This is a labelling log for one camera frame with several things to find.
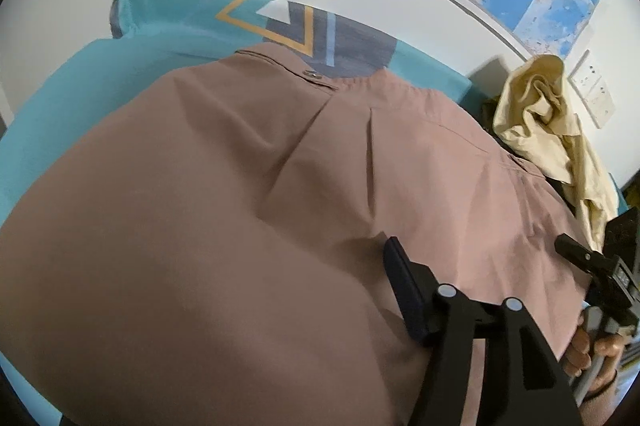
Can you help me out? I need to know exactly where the person's right hand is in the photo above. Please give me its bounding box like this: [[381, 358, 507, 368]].
[[562, 313, 628, 394]]

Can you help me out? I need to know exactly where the cream cloth garment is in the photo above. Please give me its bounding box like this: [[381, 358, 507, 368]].
[[492, 54, 621, 254]]

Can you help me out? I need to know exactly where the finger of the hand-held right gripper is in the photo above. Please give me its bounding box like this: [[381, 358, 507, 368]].
[[555, 233, 607, 274]]

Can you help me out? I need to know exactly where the small wall map poster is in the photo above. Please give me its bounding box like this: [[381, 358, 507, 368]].
[[512, 0, 598, 57]]

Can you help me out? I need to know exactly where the pink zip jacket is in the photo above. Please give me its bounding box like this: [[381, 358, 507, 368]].
[[0, 43, 593, 426]]

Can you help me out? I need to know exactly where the teal printed bedsheet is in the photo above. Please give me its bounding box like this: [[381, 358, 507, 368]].
[[0, 0, 473, 426]]

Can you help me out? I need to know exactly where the white wall socket plate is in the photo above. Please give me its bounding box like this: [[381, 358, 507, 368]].
[[567, 50, 617, 129]]

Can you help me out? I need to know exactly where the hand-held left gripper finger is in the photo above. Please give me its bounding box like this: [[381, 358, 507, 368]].
[[384, 236, 583, 426]]

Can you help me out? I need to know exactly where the person's right forearm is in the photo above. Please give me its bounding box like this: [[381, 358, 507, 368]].
[[582, 368, 640, 426]]

